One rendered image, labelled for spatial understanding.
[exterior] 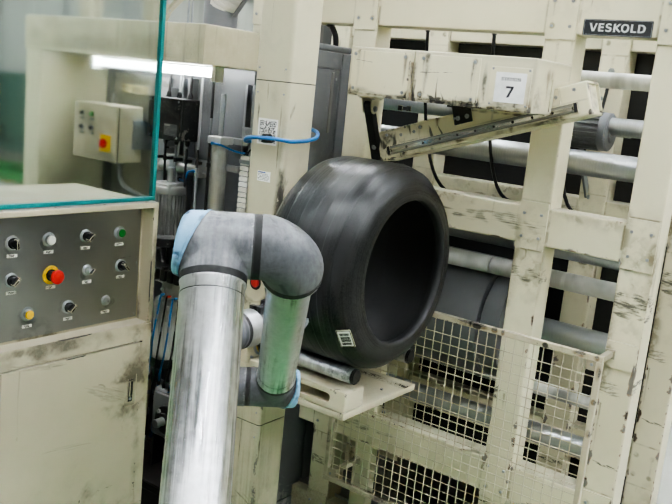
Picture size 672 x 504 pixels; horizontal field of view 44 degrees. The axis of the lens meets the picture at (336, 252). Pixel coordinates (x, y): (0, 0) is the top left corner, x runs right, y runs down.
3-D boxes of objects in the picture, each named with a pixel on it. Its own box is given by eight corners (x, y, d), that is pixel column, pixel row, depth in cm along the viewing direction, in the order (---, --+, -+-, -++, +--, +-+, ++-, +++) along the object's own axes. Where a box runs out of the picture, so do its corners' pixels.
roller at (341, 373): (265, 335, 246) (263, 350, 247) (255, 337, 242) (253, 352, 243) (362, 367, 226) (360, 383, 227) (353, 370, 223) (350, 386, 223)
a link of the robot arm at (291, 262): (331, 205, 146) (298, 375, 202) (259, 199, 145) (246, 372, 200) (331, 260, 140) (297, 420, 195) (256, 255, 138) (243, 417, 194)
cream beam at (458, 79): (345, 94, 256) (350, 45, 253) (389, 99, 276) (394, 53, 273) (530, 114, 221) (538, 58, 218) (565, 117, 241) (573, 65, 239)
